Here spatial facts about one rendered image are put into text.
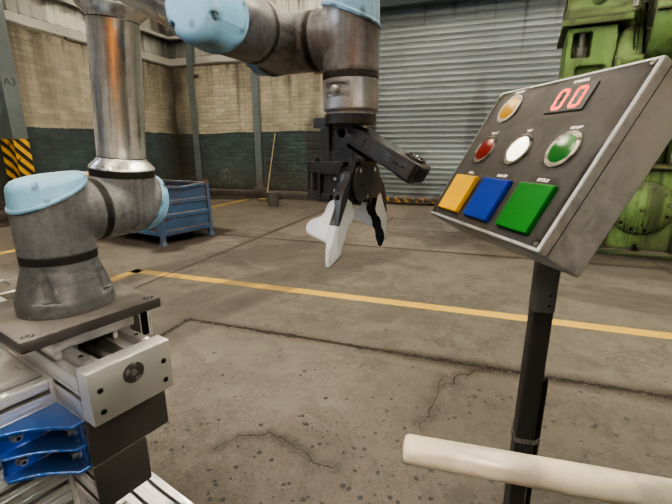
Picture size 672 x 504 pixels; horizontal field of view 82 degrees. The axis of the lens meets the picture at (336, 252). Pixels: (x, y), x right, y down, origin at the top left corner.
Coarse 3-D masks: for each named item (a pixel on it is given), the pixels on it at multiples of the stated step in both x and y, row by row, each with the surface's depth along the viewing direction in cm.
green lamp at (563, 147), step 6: (564, 138) 56; (570, 138) 54; (576, 138) 54; (558, 144) 56; (564, 144) 55; (570, 144) 54; (552, 150) 57; (558, 150) 55; (564, 150) 54; (570, 150) 53; (552, 156) 56; (558, 156) 55; (564, 156) 54
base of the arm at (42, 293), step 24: (24, 264) 63; (48, 264) 63; (72, 264) 65; (96, 264) 70; (24, 288) 64; (48, 288) 64; (72, 288) 65; (96, 288) 68; (24, 312) 64; (48, 312) 64; (72, 312) 65
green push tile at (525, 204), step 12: (516, 192) 59; (528, 192) 56; (540, 192) 54; (552, 192) 52; (516, 204) 58; (528, 204) 55; (540, 204) 53; (504, 216) 59; (516, 216) 56; (528, 216) 54; (540, 216) 53; (504, 228) 59; (516, 228) 55; (528, 228) 53
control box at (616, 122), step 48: (528, 96) 70; (624, 96) 50; (480, 144) 76; (528, 144) 63; (576, 144) 53; (624, 144) 49; (576, 192) 50; (624, 192) 51; (528, 240) 53; (576, 240) 51
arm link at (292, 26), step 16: (288, 16) 50; (304, 16) 50; (288, 32) 49; (304, 32) 50; (288, 48) 50; (304, 48) 51; (256, 64) 50; (272, 64) 51; (288, 64) 53; (304, 64) 53
